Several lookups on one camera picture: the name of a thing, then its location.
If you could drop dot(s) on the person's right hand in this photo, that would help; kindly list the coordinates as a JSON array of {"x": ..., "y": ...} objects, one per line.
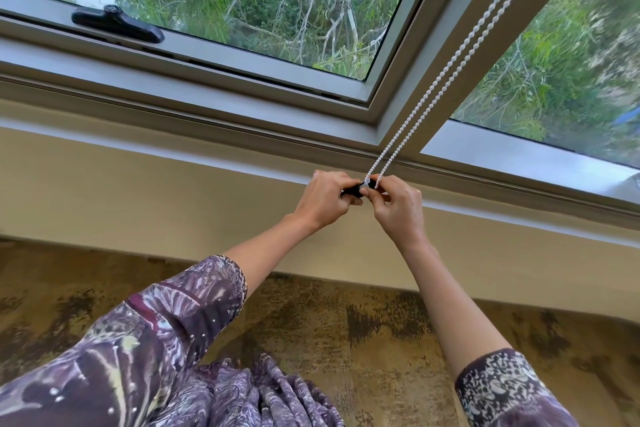
[{"x": 400, "y": 211}]

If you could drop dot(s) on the person's left hand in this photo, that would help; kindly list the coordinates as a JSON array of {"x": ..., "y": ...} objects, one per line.
[{"x": 322, "y": 199}]

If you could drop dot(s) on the person's right fingers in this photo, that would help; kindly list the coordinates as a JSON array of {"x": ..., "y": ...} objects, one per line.
[{"x": 387, "y": 186}]

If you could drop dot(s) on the person's left fingers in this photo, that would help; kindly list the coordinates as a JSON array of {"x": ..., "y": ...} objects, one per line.
[{"x": 334, "y": 181}]

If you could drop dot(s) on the person's right forearm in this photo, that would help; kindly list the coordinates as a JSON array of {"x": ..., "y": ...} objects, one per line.
[{"x": 450, "y": 301}]

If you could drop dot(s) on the person's left forearm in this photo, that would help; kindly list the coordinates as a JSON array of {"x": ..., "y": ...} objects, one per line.
[{"x": 265, "y": 249}]

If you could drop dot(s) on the purple patterned garment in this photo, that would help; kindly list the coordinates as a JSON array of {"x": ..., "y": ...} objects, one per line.
[{"x": 125, "y": 341}]

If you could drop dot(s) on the grey window sash frame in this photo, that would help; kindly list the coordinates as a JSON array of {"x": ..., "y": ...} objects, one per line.
[{"x": 250, "y": 61}]

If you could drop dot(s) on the grey outer window frame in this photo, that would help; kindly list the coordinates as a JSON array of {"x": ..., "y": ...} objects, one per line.
[{"x": 450, "y": 41}]

